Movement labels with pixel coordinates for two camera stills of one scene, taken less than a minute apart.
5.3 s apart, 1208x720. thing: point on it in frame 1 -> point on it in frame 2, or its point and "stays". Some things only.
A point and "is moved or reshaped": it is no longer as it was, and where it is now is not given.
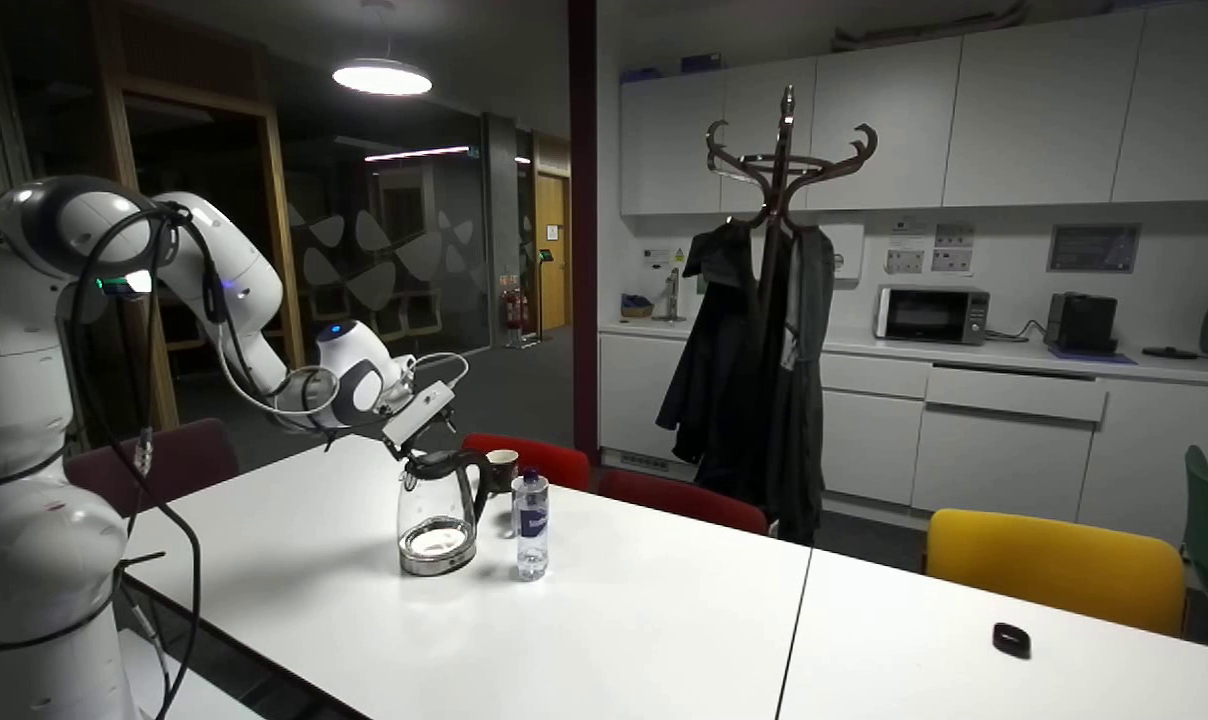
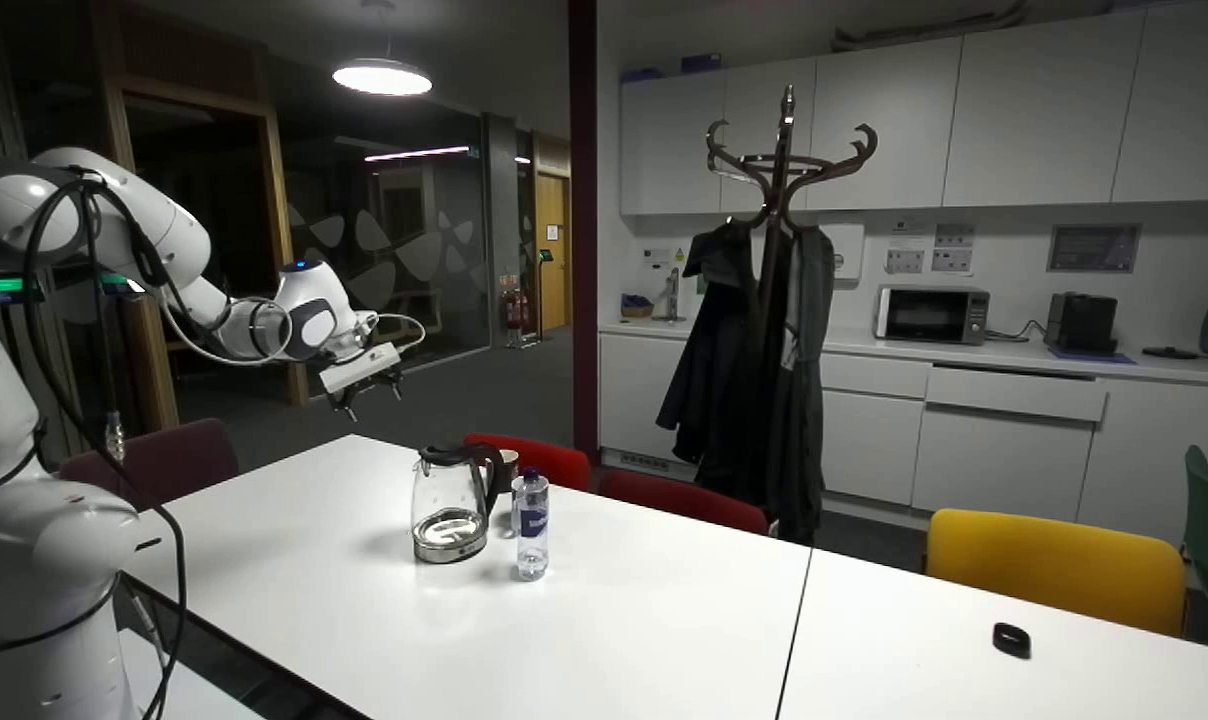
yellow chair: (1063, 560) stays
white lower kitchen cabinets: (941, 425) stays
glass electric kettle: (437, 517) is moved or reshaped
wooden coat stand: (783, 173) stays
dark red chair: (144, 471) stays
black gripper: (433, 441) -> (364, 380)
